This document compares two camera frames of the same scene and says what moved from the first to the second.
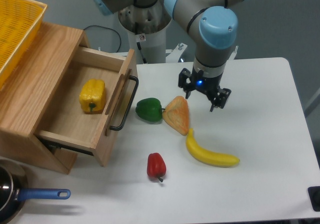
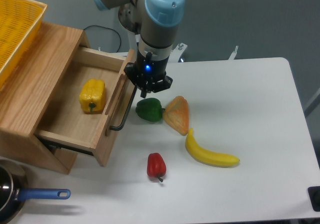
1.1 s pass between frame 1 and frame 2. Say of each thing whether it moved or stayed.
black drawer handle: stayed
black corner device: stayed
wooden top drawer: stayed
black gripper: moved
